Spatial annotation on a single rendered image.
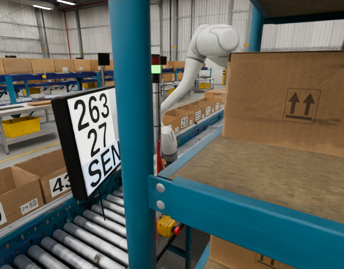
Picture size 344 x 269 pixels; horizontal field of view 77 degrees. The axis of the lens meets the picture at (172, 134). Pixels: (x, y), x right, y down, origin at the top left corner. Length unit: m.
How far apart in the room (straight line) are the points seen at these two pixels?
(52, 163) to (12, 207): 0.48
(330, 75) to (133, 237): 0.23
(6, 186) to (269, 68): 1.54
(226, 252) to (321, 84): 0.25
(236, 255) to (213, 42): 0.84
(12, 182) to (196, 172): 1.50
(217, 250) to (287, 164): 0.20
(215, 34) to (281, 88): 0.78
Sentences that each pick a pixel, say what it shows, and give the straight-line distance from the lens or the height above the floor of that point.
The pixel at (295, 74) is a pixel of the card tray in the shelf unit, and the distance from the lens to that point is 0.26.
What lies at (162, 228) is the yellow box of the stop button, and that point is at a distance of 1.17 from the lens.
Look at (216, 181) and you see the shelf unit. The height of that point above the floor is 1.54.
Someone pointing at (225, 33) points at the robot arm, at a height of 1.74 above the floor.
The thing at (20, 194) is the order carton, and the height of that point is 1.01.
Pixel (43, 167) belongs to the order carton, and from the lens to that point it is 1.70.
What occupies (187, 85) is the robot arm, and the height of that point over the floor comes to 1.52.
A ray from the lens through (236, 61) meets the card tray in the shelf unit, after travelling 0.26.
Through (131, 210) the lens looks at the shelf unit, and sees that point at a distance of 0.19.
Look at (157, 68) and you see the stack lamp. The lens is 0.91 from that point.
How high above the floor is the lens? 1.63
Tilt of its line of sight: 18 degrees down
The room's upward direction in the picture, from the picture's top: straight up
